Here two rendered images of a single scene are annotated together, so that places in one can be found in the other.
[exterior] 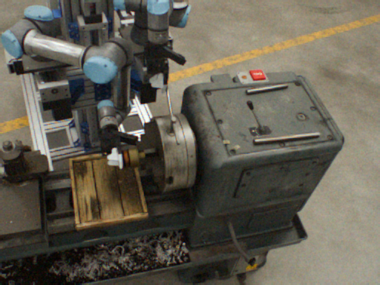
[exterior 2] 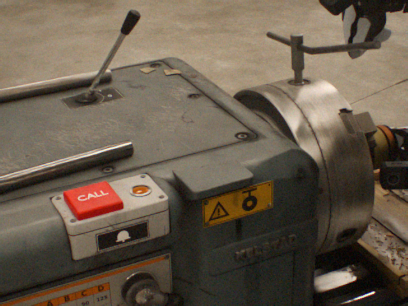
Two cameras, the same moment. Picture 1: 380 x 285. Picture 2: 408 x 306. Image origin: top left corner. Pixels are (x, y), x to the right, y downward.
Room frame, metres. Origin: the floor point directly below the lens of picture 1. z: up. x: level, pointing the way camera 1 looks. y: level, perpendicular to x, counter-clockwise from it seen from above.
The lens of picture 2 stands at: (2.33, -0.17, 1.78)
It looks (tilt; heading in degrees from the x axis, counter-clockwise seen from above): 28 degrees down; 177
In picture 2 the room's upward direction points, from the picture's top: 2 degrees counter-clockwise
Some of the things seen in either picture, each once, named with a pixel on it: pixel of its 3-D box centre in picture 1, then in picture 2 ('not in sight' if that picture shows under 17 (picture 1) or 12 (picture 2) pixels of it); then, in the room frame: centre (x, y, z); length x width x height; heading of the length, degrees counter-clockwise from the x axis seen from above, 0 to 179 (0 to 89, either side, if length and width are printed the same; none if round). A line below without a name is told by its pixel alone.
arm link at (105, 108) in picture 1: (107, 113); not in sight; (1.23, 0.37, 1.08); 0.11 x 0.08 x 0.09; 22
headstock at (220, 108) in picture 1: (253, 139); (88, 242); (1.24, -0.30, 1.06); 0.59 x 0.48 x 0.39; 113
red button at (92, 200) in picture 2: (257, 75); (93, 202); (1.45, -0.26, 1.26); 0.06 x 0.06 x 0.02; 23
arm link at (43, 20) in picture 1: (38, 22); not in sight; (1.47, 0.73, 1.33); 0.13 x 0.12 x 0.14; 164
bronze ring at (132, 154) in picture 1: (133, 157); (366, 148); (1.02, 0.20, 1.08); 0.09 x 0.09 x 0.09; 23
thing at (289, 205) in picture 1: (227, 209); not in sight; (1.24, -0.30, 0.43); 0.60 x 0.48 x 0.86; 113
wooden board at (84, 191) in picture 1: (107, 187); (406, 220); (0.97, 0.31, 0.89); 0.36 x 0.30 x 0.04; 23
